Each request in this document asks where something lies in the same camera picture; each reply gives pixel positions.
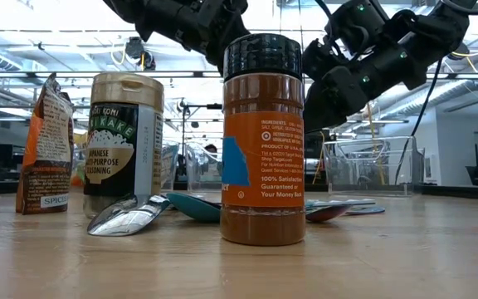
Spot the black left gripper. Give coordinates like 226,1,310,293
176,0,251,77

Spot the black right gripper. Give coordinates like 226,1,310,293
304,39,427,134

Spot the orange spice bottle black lid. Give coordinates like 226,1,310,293
219,32,307,247

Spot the furikake seasoning jar gold lid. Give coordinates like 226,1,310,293
82,71,166,220

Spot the brown spice pouch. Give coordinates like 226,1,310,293
14,73,76,216

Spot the black computer case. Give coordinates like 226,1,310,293
305,129,327,186

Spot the black overhead device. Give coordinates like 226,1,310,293
124,36,157,71

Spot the teal plastic spoon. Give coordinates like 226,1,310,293
166,192,222,224

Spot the large silver spoon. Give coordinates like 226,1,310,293
86,194,172,238

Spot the yellow hanging cable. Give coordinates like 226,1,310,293
365,101,386,187

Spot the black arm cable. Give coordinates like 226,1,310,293
394,56,446,187

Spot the silver spoon pale blue handle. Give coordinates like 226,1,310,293
305,198,377,208

